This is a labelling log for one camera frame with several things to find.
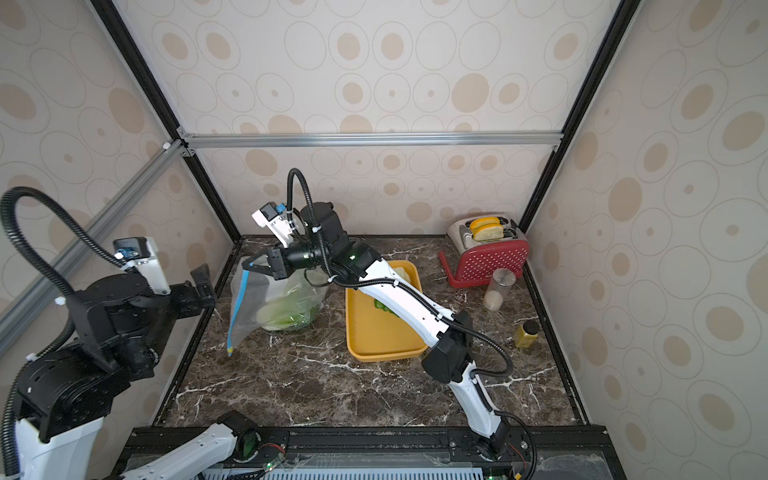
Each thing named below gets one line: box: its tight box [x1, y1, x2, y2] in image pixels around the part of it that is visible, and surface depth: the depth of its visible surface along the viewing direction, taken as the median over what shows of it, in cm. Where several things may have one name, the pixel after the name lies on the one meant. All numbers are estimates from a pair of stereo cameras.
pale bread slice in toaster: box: [472, 224, 504, 241], surface depth 96 cm
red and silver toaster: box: [439, 217, 530, 288], surface depth 99 cm
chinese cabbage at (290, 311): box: [256, 290, 322, 331], surface depth 89 cm
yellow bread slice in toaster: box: [470, 216, 502, 235], surface depth 97 cm
